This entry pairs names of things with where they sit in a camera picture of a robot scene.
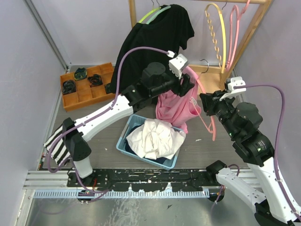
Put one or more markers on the salmon pink metal hanger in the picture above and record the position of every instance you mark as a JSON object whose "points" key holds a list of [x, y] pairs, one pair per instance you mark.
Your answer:
{"points": [[211, 128]]}

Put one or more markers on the yellow hanger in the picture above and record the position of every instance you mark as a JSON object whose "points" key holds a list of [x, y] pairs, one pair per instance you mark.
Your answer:
{"points": [[222, 35]]}

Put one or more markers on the orange wooden divider tray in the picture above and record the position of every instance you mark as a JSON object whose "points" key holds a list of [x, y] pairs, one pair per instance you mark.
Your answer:
{"points": [[86, 95]]}

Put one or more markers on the black white striped cloth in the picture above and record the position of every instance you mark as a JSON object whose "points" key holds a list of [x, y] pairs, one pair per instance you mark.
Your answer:
{"points": [[59, 154]]}

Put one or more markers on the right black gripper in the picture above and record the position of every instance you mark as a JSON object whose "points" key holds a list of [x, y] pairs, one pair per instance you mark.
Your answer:
{"points": [[210, 100]]}

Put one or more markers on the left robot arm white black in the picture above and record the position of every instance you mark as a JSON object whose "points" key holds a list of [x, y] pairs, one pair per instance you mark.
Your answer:
{"points": [[154, 82]]}

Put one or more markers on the wooden clothes rack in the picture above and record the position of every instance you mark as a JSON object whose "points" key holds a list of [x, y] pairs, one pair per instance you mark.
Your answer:
{"points": [[200, 50]]}

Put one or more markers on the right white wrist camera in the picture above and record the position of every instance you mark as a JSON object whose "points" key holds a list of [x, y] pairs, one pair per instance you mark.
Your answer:
{"points": [[233, 87]]}

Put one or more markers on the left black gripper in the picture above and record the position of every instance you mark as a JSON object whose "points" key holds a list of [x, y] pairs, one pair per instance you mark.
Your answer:
{"points": [[181, 90]]}

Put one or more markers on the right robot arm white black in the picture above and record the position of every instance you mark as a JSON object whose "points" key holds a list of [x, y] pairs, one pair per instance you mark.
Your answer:
{"points": [[241, 122]]}

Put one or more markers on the green black rolled sock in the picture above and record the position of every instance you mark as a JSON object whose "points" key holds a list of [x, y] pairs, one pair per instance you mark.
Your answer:
{"points": [[80, 74]]}

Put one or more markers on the mint green hanger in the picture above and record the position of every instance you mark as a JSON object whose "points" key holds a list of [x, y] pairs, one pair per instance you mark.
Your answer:
{"points": [[153, 17]]}

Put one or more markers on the lime green hanger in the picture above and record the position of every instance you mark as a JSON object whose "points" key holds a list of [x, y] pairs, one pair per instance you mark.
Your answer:
{"points": [[150, 12]]}

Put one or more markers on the black t shirt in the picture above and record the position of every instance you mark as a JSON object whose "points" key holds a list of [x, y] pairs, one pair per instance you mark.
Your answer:
{"points": [[171, 30]]}

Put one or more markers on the white t shirt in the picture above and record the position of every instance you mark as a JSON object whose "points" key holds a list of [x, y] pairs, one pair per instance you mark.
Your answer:
{"points": [[155, 139]]}

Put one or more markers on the light blue plastic basket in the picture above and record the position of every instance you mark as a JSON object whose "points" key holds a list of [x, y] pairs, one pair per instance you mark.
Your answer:
{"points": [[133, 122]]}

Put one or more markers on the pink plastic hanger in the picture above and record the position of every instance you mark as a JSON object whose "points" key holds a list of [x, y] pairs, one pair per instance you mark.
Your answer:
{"points": [[236, 30]]}

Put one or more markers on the black mounting base plate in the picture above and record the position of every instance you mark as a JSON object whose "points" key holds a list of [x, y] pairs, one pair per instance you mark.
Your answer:
{"points": [[150, 180]]}

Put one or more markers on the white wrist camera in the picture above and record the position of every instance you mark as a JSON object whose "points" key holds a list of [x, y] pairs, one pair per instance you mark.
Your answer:
{"points": [[233, 87], [177, 63]]}

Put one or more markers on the navy blue t shirt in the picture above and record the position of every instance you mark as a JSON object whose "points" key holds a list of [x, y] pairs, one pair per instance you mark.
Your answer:
{"points": [[162, 161]]}

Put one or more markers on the aluminium rail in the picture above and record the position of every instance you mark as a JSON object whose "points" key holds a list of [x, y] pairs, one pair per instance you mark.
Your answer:
{"points": [[64, 184]]}

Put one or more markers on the pink t shirt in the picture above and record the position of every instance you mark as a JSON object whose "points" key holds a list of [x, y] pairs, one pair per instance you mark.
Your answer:
{"points": [[178, 110]]}

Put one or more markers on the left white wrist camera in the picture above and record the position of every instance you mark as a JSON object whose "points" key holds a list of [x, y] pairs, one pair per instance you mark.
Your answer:
{"points": [[177, 63]]}

